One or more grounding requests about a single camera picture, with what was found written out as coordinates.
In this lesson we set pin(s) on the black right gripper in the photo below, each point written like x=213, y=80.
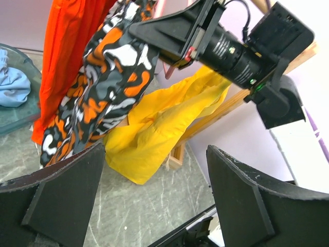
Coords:
x=180, y=31

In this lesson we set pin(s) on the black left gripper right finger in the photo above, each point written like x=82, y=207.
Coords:
x=255, y=209

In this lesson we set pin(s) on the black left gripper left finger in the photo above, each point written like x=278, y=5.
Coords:
x=56, y=201

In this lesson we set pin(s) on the camouflage orange black shorts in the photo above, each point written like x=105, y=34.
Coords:
x=117, y=69

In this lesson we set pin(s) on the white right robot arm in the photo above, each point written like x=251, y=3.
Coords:
x=299, y=147

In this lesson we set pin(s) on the yellow shorts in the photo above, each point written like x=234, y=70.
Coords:
x=158, y=121

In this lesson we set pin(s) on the light blue shorts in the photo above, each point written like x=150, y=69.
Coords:
x=15, y=86

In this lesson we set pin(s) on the wooden clothes rack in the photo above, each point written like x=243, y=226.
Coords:
x=221, y=108

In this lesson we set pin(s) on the teal plastic tray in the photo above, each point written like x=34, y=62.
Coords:
x=16, y=118

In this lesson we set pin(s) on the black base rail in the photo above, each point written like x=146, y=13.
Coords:
x=201, y=230

